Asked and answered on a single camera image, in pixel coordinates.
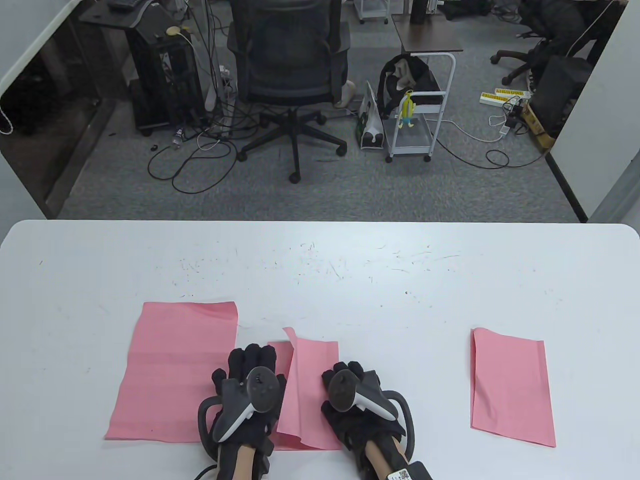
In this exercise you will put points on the person's right hand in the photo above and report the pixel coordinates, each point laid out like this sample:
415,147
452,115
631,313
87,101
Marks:
360,430

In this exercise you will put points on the person's left hand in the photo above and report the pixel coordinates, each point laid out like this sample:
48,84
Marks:
252,355

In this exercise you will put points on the pink paper sheet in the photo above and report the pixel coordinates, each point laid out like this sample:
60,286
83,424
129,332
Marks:
510,385
165,360
310,370

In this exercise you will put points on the person's left forearm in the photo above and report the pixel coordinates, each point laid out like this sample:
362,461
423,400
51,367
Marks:
245,465

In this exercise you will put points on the grey left hand controller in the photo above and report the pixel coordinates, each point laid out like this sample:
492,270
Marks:
262,390

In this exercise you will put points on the clear plastic bottle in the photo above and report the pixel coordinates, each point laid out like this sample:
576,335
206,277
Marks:
178,137

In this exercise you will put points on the white green shopping bag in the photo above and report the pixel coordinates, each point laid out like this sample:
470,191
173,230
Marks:
370,125

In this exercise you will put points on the white rolling cart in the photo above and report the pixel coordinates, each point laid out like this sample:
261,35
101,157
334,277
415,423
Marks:
412,145

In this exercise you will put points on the yellow hanging toy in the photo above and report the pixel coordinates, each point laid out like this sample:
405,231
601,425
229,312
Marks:
407,112

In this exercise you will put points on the black computer tower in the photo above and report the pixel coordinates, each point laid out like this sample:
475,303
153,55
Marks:
150,85

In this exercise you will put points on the black bag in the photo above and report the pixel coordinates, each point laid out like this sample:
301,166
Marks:
385,85

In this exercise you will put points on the black mesh office chair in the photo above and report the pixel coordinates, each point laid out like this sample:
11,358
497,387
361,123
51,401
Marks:
290,45

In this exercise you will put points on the cream round device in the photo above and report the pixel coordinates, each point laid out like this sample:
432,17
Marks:
173,30

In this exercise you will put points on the cardboard box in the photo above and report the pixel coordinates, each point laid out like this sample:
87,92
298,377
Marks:
542,137

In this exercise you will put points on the white yellow power strip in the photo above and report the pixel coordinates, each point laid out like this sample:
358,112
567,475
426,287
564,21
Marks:
512,93
492,99

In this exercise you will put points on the brown side table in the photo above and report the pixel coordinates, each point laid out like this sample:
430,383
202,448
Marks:
425,37

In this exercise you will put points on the black monitor stand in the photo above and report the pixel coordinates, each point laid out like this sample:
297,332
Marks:
100,17

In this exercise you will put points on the black backpack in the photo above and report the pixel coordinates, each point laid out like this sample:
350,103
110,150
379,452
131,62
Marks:
560,90

